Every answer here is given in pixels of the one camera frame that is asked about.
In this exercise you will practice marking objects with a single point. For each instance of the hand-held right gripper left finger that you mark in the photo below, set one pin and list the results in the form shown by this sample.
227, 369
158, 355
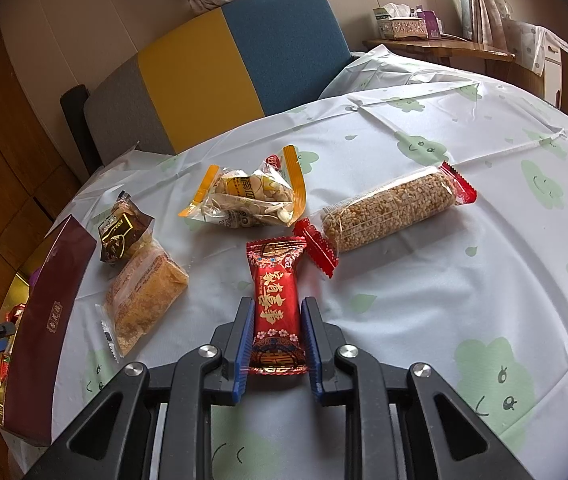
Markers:
241, 345

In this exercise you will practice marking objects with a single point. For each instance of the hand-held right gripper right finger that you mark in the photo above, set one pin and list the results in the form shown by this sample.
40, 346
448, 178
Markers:
314, 345

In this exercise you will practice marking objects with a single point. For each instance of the gold-lined maroon tin box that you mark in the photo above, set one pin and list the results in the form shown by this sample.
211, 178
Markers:
44, 330

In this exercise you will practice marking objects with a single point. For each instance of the large red snack packet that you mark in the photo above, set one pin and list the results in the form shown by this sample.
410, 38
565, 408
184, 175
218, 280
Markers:
276, 300

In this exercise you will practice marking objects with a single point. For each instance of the clear golden rice cake packet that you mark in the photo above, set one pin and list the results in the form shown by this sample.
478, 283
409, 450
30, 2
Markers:
144, 290

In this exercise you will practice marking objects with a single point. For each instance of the seed packet with orange ends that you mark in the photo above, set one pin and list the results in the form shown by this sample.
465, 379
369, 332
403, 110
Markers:
249, 195

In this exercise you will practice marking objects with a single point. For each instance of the puffed rice bar red ends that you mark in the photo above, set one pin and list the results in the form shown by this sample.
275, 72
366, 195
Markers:
389, 210

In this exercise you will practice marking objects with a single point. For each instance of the brown chocolate snack packet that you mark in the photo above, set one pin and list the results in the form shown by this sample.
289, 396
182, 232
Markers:
121, 235

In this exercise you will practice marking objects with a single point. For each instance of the wooden side table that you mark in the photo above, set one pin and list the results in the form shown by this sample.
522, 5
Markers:
444, 50

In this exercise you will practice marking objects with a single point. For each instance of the ornate tissue box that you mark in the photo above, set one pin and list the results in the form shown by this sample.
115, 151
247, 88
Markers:
406, 27

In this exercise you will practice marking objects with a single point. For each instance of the green white small box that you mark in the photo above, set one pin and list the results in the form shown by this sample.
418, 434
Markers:
379, 20

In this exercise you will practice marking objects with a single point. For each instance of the purple small box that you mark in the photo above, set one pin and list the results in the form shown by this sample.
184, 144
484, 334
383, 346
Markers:
431, 22

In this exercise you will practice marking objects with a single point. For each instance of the white dotted bag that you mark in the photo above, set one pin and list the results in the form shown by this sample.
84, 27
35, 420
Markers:
519, 45

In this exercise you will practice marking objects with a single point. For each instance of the white small cabinet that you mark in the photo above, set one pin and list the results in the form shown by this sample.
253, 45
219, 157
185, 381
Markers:
564, 70

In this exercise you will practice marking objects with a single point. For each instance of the hanging floral curtain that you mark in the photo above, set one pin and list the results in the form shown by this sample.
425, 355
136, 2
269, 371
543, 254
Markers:
481, 5

